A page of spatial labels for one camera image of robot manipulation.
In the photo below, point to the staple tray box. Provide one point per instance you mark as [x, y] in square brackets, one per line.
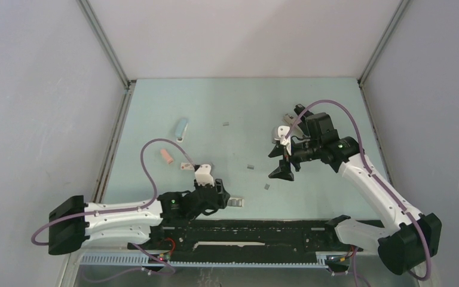
[235, 202]

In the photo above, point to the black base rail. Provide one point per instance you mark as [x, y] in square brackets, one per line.
[230, 241]

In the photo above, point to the light blue stapler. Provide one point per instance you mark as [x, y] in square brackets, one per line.
[180, 129]

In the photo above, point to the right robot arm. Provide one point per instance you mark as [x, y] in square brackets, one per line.
[407, 237]

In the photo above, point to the beige and black stapler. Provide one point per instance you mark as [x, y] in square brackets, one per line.
[289, 119]

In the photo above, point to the pink mini stapler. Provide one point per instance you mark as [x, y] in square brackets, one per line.
[166, 156]

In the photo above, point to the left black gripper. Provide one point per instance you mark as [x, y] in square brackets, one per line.
[223, 195]

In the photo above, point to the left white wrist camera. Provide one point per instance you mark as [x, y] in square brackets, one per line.
[203, 175]

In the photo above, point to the white staple box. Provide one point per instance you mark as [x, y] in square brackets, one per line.
[187, 166]

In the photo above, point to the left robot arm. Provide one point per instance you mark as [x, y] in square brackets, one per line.
[75, 224]

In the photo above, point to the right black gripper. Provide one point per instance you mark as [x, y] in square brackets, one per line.
[283, 171]

